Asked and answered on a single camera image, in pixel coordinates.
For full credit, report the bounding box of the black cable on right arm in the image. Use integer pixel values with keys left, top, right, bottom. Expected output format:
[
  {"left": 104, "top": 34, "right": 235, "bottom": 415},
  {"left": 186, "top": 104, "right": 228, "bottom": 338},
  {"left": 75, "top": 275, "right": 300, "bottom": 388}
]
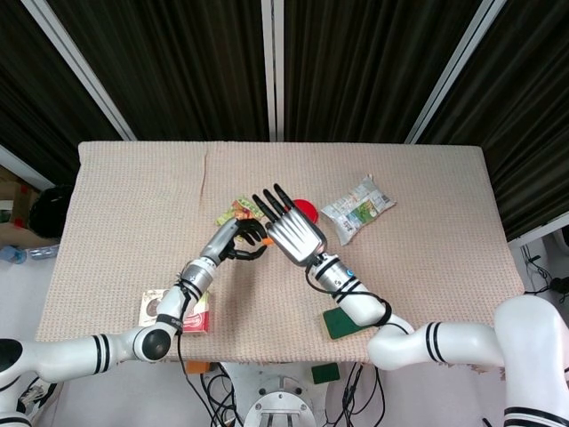
[{"left": 304, "top": 262, "right": 417, "bottom": 335}]

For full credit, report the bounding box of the clear plastic bottle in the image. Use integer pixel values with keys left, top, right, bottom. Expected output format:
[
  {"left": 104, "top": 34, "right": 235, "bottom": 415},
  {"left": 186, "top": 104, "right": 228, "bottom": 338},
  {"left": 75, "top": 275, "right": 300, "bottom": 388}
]
[{"left": 0, "top": 243, "right": 59, "bottom": 264}]

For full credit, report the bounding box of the red white cardboard box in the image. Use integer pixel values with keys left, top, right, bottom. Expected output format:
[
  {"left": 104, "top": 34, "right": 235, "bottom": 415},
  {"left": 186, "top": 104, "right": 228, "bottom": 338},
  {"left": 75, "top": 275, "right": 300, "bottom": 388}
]
[{"left": 136, "top": 287, "right": 212, "bottom": 335}]

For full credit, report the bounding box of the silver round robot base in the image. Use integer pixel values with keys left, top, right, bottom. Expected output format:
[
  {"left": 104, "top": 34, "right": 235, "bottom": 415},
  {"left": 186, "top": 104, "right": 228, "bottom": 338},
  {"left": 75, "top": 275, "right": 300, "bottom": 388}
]
[{"left": 242, "top": 386, "right": 317, "bottom": 427}]

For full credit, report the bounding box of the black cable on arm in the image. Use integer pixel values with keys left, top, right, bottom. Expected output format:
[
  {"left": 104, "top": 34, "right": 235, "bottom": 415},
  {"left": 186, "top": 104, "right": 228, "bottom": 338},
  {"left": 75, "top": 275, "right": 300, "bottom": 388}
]
[
  {"left": 175, "top": 273, "right": 199, "bottom": 383},
  {"left": 304, "top": 262, "right": 417, "bottom": 335}
]

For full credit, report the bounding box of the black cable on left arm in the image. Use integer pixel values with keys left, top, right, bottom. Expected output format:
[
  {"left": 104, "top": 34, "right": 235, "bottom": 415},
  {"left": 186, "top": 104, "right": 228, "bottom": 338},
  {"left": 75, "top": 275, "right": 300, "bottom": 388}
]
[{"left": 175, "top": 273, "right": 199, "bottom": 383}]

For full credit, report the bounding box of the white frame post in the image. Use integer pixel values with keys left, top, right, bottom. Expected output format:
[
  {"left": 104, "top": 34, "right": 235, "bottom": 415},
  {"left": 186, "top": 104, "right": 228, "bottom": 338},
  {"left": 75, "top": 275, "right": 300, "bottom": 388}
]
[
  {"left": 260, "top": 0, "right": 286, "bottom": 142},
  {"left": 404, "top": 0, "right": 509, "bottom": 144},
  {"left": 20, "top": 0, "right": 137, "bottom": 141}
]

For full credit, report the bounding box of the dark green sponge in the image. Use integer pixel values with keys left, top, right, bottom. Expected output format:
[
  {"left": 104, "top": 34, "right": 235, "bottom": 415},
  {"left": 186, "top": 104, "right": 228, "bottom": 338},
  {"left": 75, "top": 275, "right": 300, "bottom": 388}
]
[{"left": 310, "top": 362, "right": 341, "bottom": 385}]

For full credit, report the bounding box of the black floor cable bundle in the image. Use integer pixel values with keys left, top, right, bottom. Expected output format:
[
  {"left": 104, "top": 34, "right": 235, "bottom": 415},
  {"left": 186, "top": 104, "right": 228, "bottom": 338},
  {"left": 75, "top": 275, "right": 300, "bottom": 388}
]
[
  {"left": 199, "top": 362, "right": 244, "bottom": 427},
  {"left": 324, "top": 362, "right": 388, "bottom": 423}
]

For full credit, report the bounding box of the brown cardboard box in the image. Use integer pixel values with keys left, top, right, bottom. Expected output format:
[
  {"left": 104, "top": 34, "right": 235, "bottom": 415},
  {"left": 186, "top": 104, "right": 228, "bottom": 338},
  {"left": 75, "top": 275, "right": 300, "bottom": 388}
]
[{"left": 0, "top": 166, "right": 42, "bottom": 248}]

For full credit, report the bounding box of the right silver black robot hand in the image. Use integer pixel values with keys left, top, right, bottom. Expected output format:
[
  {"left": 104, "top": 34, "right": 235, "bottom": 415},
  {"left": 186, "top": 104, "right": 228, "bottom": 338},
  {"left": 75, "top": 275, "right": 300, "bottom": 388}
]
[{"left": 252, "top": 182, "right": 329, "bottom": 267}]

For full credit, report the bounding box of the green yellow sponge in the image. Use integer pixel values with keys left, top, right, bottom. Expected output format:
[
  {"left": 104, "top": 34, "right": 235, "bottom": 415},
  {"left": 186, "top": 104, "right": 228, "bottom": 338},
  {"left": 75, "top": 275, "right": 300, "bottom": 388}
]
[{"left": 322, "top": 307, "right": 373, "bottom": 342}]

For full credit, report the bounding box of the white printed snack bag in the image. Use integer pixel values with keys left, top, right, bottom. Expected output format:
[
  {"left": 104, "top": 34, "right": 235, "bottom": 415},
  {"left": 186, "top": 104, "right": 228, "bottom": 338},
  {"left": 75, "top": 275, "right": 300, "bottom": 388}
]
[{"left": 320, "top": 176, "right": 397, "bottom": 246}]

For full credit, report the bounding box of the black bag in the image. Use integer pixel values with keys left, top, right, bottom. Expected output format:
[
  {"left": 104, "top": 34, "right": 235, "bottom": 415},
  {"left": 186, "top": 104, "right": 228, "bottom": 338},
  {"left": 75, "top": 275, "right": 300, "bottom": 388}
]
[{"left": 29, "top": 184, "right": 75, "bottom": 239}]

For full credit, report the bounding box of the green snack packet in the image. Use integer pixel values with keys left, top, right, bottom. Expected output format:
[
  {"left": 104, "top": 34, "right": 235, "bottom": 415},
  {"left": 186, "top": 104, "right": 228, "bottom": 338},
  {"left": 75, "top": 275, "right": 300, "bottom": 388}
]
[{"left": 215, "top": 197, "right": 263, "bottom": 227}]

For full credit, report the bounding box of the red round lid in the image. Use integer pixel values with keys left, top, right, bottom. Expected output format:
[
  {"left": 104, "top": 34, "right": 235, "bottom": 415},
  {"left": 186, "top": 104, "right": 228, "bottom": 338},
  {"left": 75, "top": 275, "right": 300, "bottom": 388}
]
[{"left": 291, "top": 198, "right": 320, "bottom": 226}]

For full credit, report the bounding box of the beige woven tablecloth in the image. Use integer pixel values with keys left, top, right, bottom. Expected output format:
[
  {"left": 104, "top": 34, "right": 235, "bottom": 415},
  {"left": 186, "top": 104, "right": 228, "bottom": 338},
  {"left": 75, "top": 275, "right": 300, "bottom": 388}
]
[{"left": 37, "top": 141, "right": 530, "bottom": 368}]

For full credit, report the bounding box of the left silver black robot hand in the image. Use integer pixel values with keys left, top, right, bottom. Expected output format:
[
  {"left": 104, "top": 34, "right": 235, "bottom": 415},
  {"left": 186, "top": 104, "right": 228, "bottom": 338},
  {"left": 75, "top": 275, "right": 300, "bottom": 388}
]
[{"left": 199, "top": 216, "right": 270, "bottom": 265}]

